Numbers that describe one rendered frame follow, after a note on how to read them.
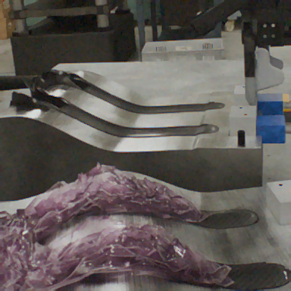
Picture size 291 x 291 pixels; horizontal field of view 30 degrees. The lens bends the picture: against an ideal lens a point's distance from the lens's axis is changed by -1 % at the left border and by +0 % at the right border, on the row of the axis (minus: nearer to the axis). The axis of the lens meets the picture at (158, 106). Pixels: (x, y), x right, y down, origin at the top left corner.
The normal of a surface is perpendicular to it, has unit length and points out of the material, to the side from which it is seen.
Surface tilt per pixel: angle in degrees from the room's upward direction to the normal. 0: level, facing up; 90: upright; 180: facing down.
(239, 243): 0
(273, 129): 90
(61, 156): 90
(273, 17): 90
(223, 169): 90
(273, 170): 0
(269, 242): 0
